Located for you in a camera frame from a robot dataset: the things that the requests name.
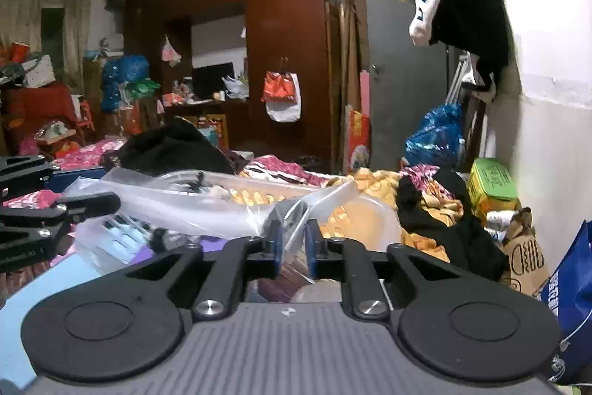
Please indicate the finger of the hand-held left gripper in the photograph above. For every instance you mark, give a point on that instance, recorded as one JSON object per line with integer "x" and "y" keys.
{"x": 88, "y": 205}
{"x": 74, "y": 178}

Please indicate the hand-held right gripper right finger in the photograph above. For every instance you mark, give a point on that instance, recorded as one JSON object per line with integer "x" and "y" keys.
{"x": 311, "y": 247}

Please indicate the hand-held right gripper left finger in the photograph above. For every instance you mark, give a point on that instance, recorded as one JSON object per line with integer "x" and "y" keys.
{"x": 276, "y": 247}

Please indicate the clear plastic bag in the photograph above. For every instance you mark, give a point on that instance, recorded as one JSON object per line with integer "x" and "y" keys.
{"x": 296, "y": 210}

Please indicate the purple tissue pack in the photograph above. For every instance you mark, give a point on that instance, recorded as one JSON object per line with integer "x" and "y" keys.
{"x": 144, "y": 257}

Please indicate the white plastic basket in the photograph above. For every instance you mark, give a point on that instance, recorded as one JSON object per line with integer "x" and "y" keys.
{"x": 185, "y": 210}

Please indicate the black hair claw clip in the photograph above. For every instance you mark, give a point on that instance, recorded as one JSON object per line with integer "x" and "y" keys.
{"x": 194, "y": 183}

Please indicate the pink bed sheet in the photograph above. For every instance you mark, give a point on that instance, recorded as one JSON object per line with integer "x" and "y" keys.
{"x": 88, "y": 154}

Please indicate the floral blanket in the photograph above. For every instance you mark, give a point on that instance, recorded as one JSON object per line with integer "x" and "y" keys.
{"x": 370, "y": 182}

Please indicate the black clothing pile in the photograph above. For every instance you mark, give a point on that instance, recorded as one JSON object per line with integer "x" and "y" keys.
{"x": 175, "y": 145}

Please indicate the white patterned handbag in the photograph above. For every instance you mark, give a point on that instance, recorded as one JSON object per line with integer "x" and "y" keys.
{"x": 38, "y": 72}

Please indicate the large blue plastic sack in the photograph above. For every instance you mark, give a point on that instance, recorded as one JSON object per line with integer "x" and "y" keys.
{"x": 125, "y": 73}

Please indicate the dark cloth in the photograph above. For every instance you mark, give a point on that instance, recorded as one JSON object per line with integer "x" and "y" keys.
{"x": 444, "y": 233}

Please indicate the patterned curtains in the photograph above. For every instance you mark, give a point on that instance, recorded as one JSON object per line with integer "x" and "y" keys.
{"x": 78, "y": 34}

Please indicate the small hanging plastic bag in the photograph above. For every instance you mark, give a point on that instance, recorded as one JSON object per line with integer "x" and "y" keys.
{"x": 169, "y": 51}

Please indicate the orange plastic bag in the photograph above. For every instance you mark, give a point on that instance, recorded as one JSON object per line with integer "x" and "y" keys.
{"x": 277, "y": 87}

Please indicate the crumpled white plastic bag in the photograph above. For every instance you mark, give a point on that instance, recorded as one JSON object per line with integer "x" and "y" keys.
{"x": 236, "y": 88}

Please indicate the pink board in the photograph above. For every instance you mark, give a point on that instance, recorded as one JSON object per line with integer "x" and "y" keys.
{"x": 364, "y": 92}

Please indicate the blue plastic bag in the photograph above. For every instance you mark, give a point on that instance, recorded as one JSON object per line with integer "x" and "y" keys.
{"x": 434, "y": 136}

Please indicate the black television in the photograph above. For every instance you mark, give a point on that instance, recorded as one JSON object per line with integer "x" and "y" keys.
{"x": 212, "y": 80}

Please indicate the green yellow carton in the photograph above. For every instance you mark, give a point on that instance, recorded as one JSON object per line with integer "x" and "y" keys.
{"x": 490, "y": 182}

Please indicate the grey door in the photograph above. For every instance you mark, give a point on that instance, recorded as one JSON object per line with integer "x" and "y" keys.
{"x": 397, "y": 75}

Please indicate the wooden planks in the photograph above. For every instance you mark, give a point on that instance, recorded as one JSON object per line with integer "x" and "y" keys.
{"x": 351, "y": 43}

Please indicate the brown printed paper bag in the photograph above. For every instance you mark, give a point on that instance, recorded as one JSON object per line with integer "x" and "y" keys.
{"x": 525, "y": 256}

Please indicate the brown wooden wardrobe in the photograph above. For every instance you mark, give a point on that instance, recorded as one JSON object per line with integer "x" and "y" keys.
{"x": 286, "y": 29}

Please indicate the metal folding rack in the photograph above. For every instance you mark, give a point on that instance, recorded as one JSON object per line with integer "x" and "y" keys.
{"x": 458, "y": 80}

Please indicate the blue shopping bag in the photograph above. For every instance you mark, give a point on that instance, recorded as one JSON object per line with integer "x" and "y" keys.
{"x": 573, "y": 298}

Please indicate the black hanging garment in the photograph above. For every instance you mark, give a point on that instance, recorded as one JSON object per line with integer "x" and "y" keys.
{"x": 471, "y": 25}

